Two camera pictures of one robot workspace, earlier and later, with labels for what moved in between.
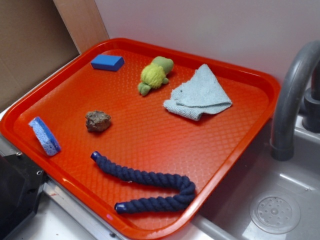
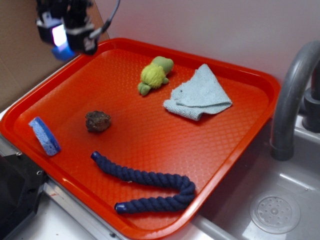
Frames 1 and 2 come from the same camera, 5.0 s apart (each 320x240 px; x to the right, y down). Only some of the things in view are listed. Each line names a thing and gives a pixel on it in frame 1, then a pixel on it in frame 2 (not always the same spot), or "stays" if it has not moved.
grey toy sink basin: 268,199 stays
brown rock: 97,121 stays
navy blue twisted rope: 186,185 stays
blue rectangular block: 107,62 -> 62,50
